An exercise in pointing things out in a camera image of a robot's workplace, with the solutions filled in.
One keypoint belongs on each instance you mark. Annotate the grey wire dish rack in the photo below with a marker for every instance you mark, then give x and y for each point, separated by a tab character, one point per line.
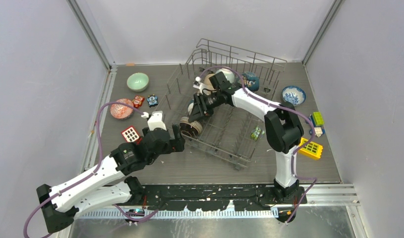
226	134

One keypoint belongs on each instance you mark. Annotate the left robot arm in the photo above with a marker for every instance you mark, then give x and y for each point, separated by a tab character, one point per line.
107	183

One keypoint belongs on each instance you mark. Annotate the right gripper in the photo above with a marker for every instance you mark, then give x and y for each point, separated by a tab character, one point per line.
198	112

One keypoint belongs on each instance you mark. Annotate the red toy block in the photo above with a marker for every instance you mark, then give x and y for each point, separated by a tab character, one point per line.
130	134

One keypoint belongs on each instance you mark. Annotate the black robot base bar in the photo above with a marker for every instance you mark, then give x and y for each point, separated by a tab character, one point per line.
218	197

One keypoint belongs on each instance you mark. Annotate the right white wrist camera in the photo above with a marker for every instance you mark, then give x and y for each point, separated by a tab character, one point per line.
198	84

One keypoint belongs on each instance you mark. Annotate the brown ribbed bowl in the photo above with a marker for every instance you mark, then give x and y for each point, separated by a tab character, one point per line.
191	129

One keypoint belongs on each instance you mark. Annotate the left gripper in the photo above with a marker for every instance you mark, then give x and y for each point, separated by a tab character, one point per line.
176	144

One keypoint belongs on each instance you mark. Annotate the blue floral white bowl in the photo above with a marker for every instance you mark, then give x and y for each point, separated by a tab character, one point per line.
294	95

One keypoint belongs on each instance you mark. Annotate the light green striped bowl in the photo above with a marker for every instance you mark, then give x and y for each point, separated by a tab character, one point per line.
227	73

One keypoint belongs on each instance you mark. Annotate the dark teal painted bowl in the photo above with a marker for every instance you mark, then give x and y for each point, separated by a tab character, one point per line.
251	81

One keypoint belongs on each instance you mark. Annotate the beige bowl upper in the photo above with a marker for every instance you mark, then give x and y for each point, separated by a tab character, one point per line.
207	82

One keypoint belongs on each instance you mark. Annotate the green owl toy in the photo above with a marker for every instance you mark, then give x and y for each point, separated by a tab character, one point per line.
257	133

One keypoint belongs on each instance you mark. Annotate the teal and white bowl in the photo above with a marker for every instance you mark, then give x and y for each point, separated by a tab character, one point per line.
190	107

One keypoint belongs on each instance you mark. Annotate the yellow toy block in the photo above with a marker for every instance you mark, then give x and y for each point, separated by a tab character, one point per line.
312	150

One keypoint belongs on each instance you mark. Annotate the pale green celadon bowl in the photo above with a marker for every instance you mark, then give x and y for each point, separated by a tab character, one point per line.
138	82

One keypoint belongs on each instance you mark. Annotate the green blue toy car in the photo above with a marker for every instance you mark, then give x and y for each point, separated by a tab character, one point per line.
318	123

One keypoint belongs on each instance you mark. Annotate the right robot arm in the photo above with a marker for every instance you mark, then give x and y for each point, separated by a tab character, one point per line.
282	125

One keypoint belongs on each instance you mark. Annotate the red owl toy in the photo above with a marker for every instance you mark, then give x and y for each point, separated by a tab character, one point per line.
138	101

